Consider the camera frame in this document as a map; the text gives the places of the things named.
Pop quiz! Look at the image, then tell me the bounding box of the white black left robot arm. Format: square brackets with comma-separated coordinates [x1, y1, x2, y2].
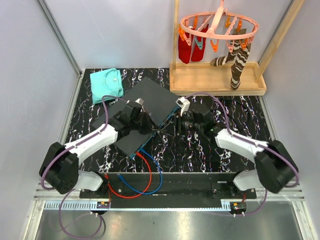
[39, 98, 156, 198]

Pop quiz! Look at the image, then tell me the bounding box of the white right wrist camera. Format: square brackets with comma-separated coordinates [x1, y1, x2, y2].
[176, 96, 190, 117]

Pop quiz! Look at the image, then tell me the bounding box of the brown striped sock long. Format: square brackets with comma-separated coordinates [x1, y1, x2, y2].
[230, 43, 252, 90]

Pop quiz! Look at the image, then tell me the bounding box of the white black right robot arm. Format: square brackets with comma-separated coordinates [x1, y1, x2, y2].
[174, 97, 299, 199]

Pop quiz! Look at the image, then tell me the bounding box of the folded teal cloth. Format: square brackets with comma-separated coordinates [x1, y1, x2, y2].
[90, 68, 124, 105]

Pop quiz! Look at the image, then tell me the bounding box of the brown striped sock rear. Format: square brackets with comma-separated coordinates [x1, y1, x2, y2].
[210, 39, 250, 67]

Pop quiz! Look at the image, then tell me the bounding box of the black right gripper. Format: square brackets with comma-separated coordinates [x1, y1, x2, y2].
[161, 110, 203, 138]

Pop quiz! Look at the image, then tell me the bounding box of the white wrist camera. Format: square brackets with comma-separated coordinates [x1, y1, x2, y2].
[176, 96, 190, 117]
[135, 98, 144, 108]

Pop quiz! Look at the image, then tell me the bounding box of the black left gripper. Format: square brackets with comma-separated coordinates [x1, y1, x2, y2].
[130, 110, 160, 136]

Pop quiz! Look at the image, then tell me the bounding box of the red cable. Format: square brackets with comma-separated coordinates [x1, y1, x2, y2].
[104, 152, 153, 199]

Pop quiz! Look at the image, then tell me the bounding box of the red sock left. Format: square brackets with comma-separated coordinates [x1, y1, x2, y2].
[178, 36, 192, 64]

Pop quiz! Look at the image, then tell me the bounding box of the wooden rack with tray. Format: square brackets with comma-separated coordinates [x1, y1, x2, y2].
[169, 0, 305, 96]

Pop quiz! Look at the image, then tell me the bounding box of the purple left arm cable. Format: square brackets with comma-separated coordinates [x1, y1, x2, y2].
[39, 95, 131, 238]

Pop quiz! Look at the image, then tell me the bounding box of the dark grey network switch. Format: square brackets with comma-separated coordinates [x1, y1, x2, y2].
[90, 76, 183, 160]

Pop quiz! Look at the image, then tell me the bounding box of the black cable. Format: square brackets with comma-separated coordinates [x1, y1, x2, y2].
[159, 97, 256, 163]

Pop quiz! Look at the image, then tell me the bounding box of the blue cable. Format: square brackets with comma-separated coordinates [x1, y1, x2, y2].
[116, 148, 164, 196]

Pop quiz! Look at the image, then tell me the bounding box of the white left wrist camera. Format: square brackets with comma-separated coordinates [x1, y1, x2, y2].
[135, 98, 144, 108]

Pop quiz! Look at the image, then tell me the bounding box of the pink round clip hanger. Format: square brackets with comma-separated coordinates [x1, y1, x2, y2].
[177, 0, 260, 53]

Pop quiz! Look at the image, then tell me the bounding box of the red sock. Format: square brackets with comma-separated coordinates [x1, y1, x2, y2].
[191, 36, 207, 62]
[178, 36, 192, 64]

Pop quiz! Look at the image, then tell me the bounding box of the red sock right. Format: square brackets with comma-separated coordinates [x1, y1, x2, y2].
[191, 36, 207, 62]

